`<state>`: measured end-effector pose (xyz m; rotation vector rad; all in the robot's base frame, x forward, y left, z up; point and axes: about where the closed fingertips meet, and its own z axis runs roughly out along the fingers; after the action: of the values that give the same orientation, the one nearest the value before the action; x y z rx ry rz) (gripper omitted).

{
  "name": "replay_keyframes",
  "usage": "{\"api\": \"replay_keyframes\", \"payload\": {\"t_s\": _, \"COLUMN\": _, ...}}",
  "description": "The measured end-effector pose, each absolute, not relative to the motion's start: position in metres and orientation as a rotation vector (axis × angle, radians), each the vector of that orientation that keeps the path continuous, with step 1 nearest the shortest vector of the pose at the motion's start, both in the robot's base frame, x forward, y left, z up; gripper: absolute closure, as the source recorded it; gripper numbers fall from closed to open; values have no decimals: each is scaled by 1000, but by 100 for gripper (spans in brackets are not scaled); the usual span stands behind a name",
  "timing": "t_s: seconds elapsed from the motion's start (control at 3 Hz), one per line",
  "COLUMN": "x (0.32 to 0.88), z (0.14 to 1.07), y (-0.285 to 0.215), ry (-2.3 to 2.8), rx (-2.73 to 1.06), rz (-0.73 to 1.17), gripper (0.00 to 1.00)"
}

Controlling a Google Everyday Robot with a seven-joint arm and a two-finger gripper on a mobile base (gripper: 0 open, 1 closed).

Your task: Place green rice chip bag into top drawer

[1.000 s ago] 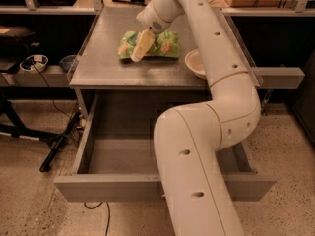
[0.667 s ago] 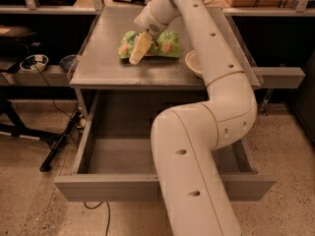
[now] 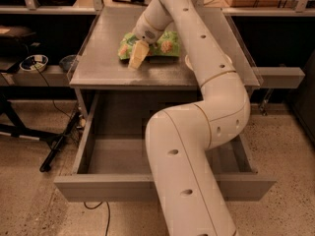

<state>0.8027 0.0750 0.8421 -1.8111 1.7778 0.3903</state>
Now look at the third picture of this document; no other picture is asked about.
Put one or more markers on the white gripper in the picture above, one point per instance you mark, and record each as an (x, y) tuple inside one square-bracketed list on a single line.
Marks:
[(145, 32)]

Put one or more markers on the green rice chip bag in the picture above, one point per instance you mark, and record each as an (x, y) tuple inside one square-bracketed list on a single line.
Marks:
[(167, 45)]

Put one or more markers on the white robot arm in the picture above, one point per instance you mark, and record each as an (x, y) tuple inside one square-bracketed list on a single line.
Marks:
[(177, 138)]

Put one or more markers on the open grey top drawer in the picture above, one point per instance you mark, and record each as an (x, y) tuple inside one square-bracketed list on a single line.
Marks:
[(111, 163)]

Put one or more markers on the black bag on shelf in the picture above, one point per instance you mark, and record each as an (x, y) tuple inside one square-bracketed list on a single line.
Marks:
[(17, 41)]

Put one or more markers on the white paper bowl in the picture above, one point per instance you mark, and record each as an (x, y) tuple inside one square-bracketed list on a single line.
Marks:
[(188, 63)]

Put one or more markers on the grey cabinet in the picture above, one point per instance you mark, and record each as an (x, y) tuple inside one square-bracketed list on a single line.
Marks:
[(100, 68)]

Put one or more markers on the dark round bowl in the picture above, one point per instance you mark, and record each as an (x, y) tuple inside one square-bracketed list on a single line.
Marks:
[(67, 63)]

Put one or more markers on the black floor stand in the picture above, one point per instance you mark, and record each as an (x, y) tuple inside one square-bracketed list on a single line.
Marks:
[(18, 129)]

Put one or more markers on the grey shelf rack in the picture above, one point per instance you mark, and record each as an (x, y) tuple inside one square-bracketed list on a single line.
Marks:
[(285, 8)]

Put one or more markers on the white bowl with cables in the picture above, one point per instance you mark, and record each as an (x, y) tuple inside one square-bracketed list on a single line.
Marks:
[(34, 63)]

